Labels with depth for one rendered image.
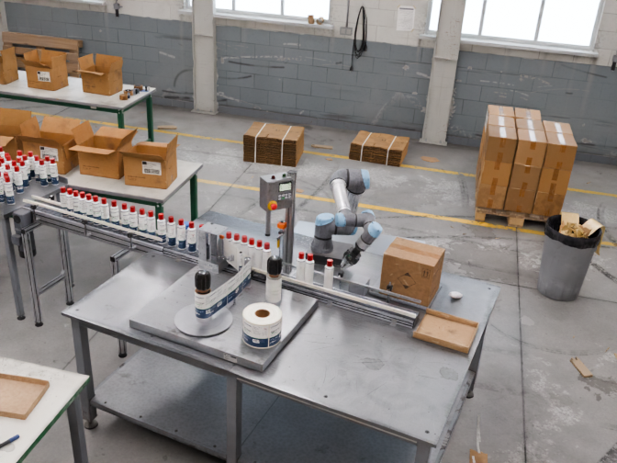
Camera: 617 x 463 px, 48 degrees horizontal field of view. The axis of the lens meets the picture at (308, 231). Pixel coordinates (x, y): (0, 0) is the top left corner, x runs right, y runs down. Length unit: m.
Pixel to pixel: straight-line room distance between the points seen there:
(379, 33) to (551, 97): 2.27
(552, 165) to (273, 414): 4.02
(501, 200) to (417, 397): 4.00
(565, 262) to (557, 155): 1.45
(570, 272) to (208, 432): 3.26
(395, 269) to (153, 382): 1.62
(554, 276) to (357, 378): 2.87
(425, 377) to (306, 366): 0.60
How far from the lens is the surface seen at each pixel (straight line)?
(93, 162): 5.74
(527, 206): 7.15
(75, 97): 7.87
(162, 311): 3.80
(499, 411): 4.76
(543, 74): 9.06
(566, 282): 5.97
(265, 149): 8.04
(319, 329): 3.76
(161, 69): 10.08
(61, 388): 3.52
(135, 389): 4.35
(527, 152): 6.95
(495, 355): 5.24
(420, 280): 3.94
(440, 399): 3.42
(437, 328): 3.88
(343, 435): 4.04
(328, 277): 3.92
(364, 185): 4.04
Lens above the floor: 3.00
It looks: 27 degrees down
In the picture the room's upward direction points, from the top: 3 degrees clockwise
